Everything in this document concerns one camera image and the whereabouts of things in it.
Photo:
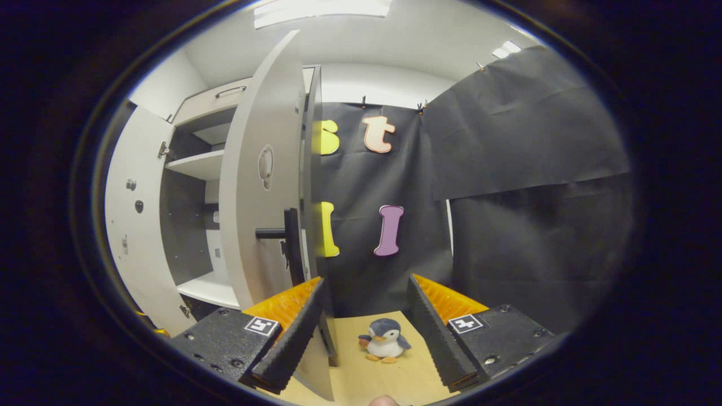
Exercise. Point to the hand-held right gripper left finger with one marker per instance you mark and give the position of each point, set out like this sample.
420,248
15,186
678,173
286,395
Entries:
287,341

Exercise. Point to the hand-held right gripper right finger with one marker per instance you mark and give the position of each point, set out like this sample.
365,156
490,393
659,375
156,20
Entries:
437,338

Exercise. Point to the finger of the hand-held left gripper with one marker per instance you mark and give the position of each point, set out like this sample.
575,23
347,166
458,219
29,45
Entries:
159,331

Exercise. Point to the white and grey cabinet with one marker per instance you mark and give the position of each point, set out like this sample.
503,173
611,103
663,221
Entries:
192,164

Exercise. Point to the white cabinet drawer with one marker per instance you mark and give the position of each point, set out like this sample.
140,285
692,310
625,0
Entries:
208,104

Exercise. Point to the penguin plush toy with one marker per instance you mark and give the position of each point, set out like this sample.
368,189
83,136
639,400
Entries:
385,341

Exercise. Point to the black backdrop cloth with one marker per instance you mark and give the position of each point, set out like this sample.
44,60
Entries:
536,197

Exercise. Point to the small ceiling light panel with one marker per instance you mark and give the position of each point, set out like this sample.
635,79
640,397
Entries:
506,49

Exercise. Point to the large ceiling light panel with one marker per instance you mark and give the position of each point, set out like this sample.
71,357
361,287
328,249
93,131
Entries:
321,11

